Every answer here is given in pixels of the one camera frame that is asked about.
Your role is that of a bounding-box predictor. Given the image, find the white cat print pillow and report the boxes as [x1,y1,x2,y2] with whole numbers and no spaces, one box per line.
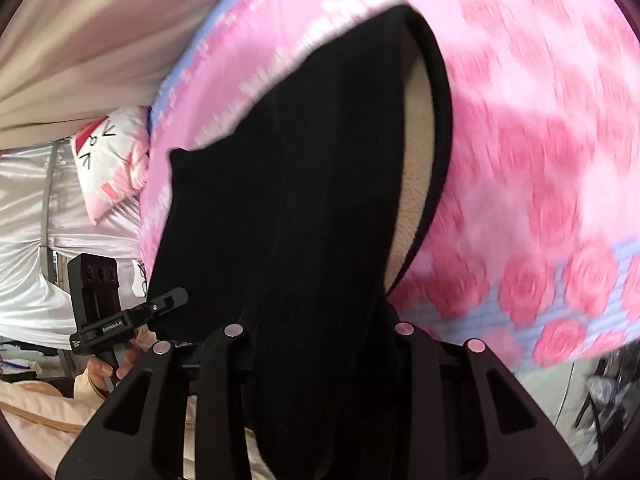
[72,105,152,227]

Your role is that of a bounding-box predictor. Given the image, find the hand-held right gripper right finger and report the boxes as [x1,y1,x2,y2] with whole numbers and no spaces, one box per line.
[392,324,584,480]

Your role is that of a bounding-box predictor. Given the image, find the person's cream clothing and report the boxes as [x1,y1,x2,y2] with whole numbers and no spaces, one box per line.
[0,375,271,480]

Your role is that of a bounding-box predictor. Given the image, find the pink rose bedsheet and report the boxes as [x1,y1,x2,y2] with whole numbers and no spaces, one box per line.
[137,0,640,376]

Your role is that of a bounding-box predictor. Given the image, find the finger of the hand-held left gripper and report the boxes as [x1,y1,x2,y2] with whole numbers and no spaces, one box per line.
[146,287,189,322]

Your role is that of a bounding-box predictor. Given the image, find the cream curtain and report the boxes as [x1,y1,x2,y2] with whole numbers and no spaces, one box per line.
[0,0,256,133]

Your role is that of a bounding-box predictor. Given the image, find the black pants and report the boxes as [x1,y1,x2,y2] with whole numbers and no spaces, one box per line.
[147,4,453,480]

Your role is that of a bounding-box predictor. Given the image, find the person's left hand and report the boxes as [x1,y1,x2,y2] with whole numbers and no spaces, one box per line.
[86,326,152,400]

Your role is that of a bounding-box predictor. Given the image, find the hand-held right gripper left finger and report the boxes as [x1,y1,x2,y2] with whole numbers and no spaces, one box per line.
[56,325,252,480]

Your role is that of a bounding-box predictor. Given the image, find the silver satin cloth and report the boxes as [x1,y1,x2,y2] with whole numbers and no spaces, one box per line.
[0,142,148,341]

